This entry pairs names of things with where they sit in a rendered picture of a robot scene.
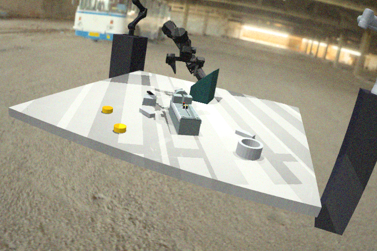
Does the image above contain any yellow round disc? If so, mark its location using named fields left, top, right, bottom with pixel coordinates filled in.
left=102, top=106, right=113, bottom=114
left=114, top=123, right=126, bottom=133

